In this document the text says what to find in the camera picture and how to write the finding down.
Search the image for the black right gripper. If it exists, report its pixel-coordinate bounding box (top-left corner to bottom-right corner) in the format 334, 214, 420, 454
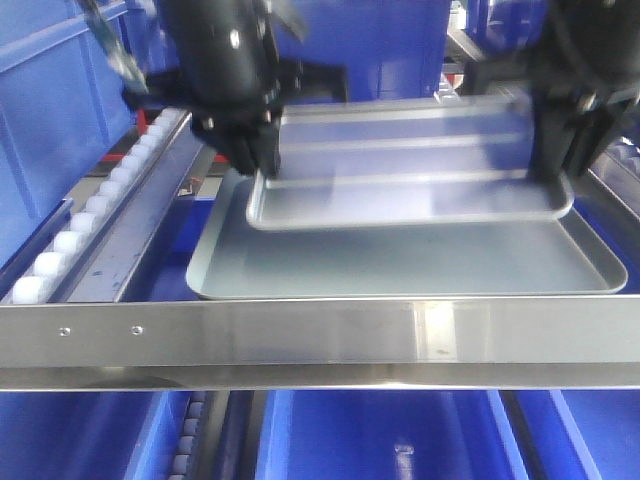
461, 59, 639, 179

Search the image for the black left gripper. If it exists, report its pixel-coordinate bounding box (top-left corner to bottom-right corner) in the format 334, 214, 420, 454
123, 58, 348, 176

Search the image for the silver metal tray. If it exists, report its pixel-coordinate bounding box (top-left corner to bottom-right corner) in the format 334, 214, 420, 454
246, 94, 574, 231

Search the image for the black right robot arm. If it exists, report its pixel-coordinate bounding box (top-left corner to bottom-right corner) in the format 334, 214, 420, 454
462, 1, 639, 179

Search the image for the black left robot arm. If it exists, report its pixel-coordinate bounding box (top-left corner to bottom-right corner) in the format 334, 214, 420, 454
123, 1, 349, 178

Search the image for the large blue bin rear centre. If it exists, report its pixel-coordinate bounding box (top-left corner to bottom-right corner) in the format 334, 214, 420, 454
274, 1, 451, 101

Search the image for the large blue bin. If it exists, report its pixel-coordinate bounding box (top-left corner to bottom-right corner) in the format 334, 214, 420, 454
1, 1, 135, 263
274, 1, 451, 101

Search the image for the large blue bin upper left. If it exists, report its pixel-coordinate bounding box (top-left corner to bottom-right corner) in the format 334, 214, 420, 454
1, 1, 135, 263

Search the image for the steel front rack beam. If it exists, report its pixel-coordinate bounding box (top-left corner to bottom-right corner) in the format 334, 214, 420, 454
1, 295, 639, 391

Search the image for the far left roller track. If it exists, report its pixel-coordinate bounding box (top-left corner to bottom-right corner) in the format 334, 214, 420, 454
1, 108, 186, 305

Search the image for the blue bin bottom centre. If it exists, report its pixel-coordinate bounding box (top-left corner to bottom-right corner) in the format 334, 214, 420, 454
255, 390, 528, 479

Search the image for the blue bin bottom right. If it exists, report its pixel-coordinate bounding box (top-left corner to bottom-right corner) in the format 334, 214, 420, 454
517, 390, 639, 479

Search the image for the blue bin bottom left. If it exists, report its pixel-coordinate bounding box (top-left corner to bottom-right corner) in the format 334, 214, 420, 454
1, 391, 191, 479

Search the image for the right steel divider rail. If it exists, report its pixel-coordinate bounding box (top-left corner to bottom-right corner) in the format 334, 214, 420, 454
590, 137, 640, 216

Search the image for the steel divider rail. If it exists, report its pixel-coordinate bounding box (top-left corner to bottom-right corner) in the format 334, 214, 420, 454
590, 137, 640, 216
47, 109, 215, 303

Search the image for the left steel divider rail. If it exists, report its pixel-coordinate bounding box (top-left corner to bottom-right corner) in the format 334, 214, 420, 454
47, 109, 215, 303

